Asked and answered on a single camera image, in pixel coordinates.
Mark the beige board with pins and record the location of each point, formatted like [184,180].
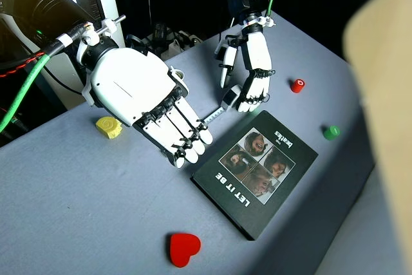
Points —
[386,94]

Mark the black power adapter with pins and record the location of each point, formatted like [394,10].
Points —
[160,32]

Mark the black Let It Be album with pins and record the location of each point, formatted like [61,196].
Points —
[289,165]

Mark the grey table cloth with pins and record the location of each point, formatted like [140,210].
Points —
[96,207]

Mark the red cylinder block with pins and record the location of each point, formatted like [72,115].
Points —
[297,85]

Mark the yellow spiral block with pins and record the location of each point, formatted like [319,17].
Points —
[107,127]

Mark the green cylinder block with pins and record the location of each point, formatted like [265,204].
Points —
[331,132]

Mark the white power strip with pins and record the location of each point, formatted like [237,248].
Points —
[180,44]

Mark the grey tape measure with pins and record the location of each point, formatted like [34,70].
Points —
[230,98]

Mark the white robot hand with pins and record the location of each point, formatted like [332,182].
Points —
[257,53]
[128,81]

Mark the red heart block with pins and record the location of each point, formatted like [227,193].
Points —
[183,249]

